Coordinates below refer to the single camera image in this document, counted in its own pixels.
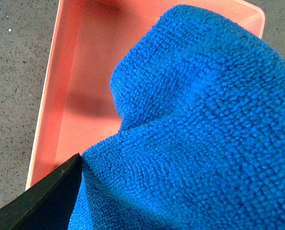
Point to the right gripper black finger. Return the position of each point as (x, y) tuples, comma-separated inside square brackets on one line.
[(48, 204)]

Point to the blue microfiber towel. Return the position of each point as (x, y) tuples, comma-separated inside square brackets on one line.
[(201, 144)]

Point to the pink plastic bin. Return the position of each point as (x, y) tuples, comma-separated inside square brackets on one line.
[(77, 109)]

